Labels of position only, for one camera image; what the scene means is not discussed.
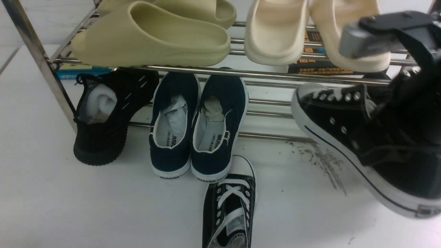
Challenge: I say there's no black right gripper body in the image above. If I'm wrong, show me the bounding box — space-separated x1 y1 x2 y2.
355 11 440 165

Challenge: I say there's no black canvas sneaker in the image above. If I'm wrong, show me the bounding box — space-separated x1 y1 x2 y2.
291 83 440 219
202 155 257 248

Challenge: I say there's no cream slide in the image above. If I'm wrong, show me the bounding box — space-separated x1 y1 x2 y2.
244 0 310 66
310 0 391 73

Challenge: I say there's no silver metal shoe rack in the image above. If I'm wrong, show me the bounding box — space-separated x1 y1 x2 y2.
1 0 441 143

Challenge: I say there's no right navy slip-on shoe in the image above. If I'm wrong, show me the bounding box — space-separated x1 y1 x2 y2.
190 75 249 183

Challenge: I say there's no navy slip-on shoe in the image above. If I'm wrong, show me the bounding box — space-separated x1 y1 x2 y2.
190 75 249 183
148 72 201 179

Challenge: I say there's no left navy slip-on shoe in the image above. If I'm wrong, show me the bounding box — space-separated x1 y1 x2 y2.
148 72 201 179

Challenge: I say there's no black and orange book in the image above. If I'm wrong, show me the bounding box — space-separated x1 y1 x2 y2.
288 30 357 76

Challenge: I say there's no right olive green slide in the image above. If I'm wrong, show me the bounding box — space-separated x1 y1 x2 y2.
98 0 237 30

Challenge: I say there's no olive green slide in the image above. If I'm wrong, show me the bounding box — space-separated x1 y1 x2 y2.
71 1 230 67
98 0 237 30

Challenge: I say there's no left olive green slide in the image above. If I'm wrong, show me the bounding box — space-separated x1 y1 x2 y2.
71 1 230 67

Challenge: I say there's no left black knit sneaker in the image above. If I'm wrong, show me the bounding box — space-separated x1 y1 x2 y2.
73 68 159 166

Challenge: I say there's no blue and yellow book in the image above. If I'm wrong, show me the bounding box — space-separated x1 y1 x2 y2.
57 63 112 80

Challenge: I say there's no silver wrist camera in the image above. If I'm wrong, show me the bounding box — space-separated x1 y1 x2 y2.
339 22 404 59

